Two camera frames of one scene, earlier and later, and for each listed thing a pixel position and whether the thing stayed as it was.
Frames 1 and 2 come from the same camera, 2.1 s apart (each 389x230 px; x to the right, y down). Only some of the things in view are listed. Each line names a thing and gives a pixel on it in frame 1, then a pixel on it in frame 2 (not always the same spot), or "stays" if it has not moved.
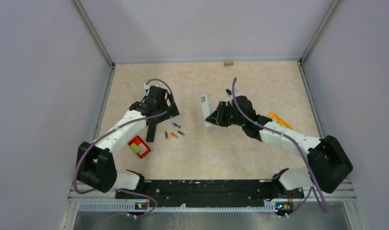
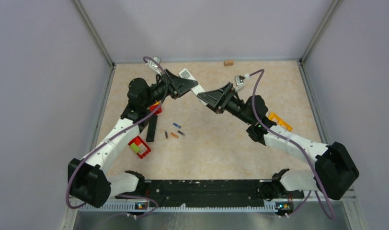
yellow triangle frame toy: (280, 121) stays
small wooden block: (228, 63) stays
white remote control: (205, 108) → (183, 73)
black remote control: (151, 123) stays
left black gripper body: (173, 112) → (156, 94)
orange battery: (174, 135) stays
